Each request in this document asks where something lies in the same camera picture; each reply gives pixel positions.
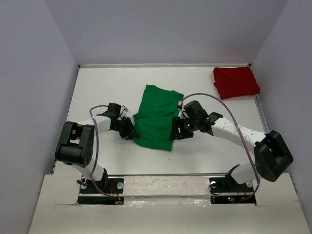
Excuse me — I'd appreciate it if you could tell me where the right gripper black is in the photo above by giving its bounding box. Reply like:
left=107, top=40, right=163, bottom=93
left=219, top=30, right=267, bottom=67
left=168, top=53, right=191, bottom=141
left=168, top=116, right=198, bottom=141

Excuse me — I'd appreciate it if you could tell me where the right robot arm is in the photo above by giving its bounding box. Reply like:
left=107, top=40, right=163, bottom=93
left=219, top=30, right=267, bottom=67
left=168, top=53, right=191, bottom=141
left=169, top=100, right=293, bottom=192

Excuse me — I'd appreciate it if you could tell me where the folded red t-shirt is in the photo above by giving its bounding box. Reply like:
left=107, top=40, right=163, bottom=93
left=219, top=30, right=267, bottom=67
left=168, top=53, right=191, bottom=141
left=213, top=66, right=260, bottom=100

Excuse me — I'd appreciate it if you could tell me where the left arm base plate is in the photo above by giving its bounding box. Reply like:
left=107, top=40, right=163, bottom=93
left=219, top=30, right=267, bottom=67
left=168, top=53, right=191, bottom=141
left=77, top=176, right=124, bottom=205

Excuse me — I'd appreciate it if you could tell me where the aluminium rail right edge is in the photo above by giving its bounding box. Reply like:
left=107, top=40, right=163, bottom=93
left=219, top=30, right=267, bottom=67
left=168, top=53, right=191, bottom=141
left=254, top=95, right=271, bottom=133

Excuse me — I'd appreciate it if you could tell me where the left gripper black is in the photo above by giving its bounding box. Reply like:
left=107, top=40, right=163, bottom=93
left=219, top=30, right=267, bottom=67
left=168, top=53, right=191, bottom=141
left=113, top=117, right=139, bottom=140

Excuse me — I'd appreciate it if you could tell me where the green t-shirt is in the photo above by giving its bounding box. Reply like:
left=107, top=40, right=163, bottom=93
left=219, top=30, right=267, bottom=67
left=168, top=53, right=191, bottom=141
left=133, top=85, right=184, bottom=152

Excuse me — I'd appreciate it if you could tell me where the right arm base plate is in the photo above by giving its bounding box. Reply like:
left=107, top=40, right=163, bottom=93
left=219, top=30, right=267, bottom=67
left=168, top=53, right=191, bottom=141
left=208, top=165, right=256, bottom=205

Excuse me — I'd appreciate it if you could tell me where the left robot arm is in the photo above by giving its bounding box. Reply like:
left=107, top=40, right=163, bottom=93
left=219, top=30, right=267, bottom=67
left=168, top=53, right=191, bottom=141
left=55, top=103, right=140, bottom=196

